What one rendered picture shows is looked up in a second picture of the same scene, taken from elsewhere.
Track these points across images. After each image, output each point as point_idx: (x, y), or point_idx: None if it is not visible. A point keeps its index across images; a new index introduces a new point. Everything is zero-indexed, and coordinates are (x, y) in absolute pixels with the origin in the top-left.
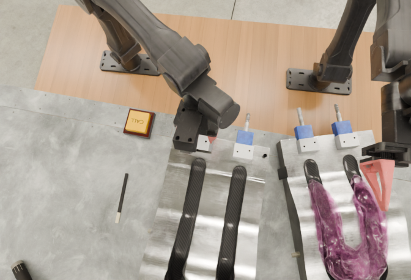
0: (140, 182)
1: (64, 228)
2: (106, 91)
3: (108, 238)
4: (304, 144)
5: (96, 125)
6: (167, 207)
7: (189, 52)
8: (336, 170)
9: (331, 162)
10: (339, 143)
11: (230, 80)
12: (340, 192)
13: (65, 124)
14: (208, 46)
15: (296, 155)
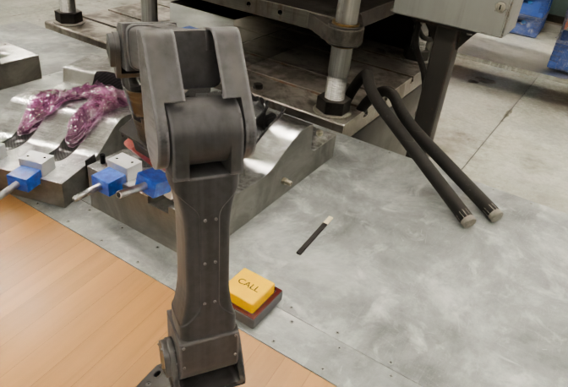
0: (281, 239)
1: (405, 236)
2: (288, 385)
3: (346, 210)
4: (41, 158)
5: (328, 330)
6: (255, 171)
7: (130, 22)
8: (34, 144)
9: (29, 150)
10: (1, 150)
11: (37, 303)
12: (55, 124)
13: (390, 357)
14: (8, 384)
15: (60, 167)
